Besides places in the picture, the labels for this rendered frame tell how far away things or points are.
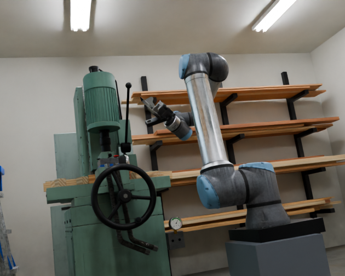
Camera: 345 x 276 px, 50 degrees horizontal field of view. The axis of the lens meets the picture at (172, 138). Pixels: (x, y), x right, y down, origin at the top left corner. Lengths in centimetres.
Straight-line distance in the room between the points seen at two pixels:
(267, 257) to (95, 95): 117
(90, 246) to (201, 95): 86
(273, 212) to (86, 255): 85
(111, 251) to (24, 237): 256
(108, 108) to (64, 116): 248
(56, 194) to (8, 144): 267
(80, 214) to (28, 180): 257
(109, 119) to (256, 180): 84
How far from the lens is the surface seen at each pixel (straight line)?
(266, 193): 160
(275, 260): 152
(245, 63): 525
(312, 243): 161
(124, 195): 162
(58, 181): 182
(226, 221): 409
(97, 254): 180
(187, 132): 217
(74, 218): 179
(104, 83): 203
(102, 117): 197
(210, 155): 159
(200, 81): 171
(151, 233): 185
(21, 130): 444
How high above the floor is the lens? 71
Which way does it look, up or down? 11 degrees up
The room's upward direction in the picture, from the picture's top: 8 degrees counter-clockwise
